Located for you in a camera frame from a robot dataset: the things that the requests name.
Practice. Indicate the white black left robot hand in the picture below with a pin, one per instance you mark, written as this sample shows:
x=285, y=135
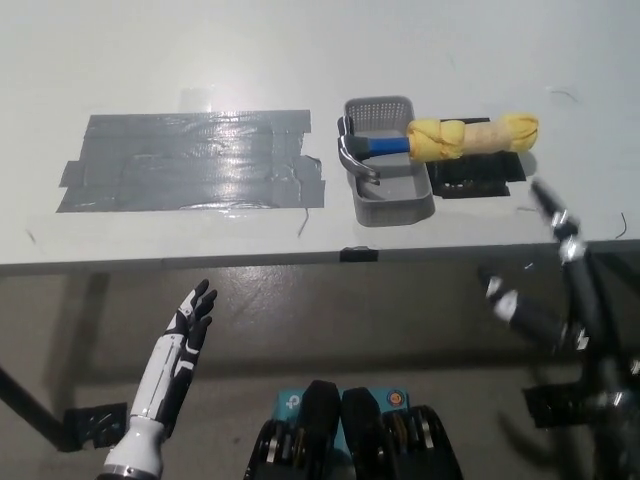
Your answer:
x=185, y=345

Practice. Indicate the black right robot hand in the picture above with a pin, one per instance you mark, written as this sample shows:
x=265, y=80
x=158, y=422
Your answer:
x=575, y=260

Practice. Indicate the black tape patch on desk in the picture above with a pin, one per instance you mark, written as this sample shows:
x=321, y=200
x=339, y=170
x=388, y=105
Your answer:
x=470, y=180

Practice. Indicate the gray perforated plastic container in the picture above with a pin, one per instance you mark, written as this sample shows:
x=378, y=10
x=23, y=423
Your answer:
x=400, y=197

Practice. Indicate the thin dark thread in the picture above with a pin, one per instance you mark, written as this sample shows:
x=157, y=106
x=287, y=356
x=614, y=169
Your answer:
x=567, y=93
x=623, y=227
x=302, y=226

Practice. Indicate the black table leg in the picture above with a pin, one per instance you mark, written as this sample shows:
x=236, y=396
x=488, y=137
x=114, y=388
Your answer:
x=30, y=405

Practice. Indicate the small black tape on edge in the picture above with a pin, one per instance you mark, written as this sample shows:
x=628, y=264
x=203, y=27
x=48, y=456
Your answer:
x=359, y=254

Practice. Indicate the gray duct tape patch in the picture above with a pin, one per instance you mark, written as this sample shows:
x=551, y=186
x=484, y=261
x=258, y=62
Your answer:
x=200, y=160

